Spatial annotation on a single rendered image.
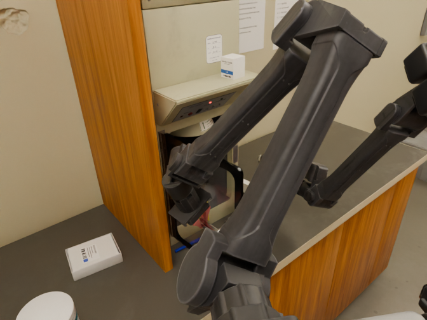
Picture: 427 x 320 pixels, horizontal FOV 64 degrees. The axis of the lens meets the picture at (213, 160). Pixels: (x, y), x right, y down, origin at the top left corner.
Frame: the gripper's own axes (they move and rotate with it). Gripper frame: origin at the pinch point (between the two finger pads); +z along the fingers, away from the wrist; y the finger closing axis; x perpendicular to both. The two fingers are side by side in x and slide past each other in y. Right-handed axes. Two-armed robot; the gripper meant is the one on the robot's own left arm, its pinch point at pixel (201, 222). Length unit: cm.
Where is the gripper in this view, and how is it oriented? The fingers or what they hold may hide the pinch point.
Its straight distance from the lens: 93.7
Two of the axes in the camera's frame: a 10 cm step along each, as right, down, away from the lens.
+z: 3.1, 6.5, 7.0
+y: -6.5, 6.8, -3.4
